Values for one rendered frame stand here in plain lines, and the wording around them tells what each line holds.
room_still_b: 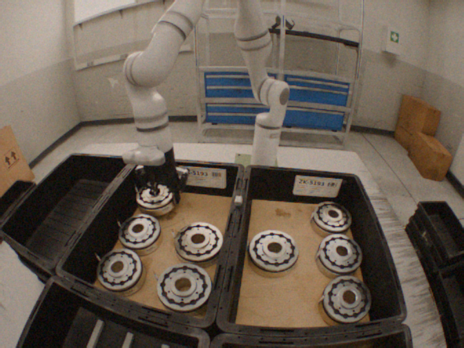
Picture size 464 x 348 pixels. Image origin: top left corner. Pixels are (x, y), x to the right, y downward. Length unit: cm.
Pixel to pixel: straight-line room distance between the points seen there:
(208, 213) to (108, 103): 351
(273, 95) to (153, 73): 41
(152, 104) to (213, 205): 30
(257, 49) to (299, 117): 188
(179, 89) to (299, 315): 318
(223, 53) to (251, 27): 255
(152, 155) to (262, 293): 33
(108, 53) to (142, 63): 337
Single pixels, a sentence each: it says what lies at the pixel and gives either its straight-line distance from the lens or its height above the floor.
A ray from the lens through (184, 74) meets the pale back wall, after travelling 327.
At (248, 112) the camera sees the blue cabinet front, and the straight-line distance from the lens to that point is 238.
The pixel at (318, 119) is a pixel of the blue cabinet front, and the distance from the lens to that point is 250.
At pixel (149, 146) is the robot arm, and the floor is 104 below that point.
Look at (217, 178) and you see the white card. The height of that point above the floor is 89.
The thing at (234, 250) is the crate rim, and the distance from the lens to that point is 37.
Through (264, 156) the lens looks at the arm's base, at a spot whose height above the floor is 84.
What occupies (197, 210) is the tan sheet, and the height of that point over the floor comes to 83.
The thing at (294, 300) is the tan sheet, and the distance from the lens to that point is 45.
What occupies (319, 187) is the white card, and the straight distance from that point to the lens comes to 59.
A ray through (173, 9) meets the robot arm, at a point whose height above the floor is 130.
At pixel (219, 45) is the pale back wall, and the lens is 313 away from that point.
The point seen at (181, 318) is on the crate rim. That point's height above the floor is 93.
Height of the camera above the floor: 123
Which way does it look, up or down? 35 degrees down
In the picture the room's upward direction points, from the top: straight up
